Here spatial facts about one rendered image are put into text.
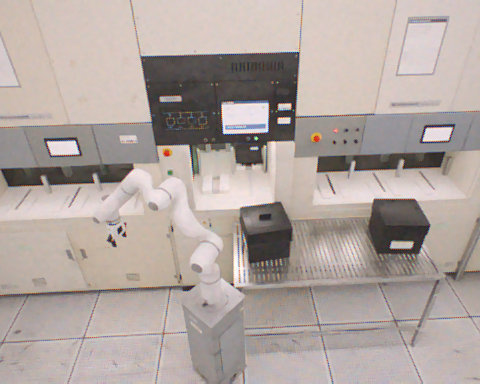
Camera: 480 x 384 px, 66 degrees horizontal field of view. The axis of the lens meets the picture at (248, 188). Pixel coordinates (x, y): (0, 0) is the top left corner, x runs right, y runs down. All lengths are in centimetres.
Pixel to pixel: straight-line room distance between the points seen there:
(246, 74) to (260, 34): 23
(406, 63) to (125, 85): 162
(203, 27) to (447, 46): 137
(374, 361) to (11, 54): 298
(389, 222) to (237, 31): 144
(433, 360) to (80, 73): 297
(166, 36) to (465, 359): 290
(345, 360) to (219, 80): 209
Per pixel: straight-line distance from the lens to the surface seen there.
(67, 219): 294
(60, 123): 251
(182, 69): 220
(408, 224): 248
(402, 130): 257
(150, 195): 176
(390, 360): 305
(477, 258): 368
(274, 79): 222
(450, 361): 320
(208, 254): 189
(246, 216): 235
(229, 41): 214
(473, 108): 274
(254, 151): 299
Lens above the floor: 250
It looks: 35 degrees down
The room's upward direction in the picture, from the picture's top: 1 degrees counter-clockwise
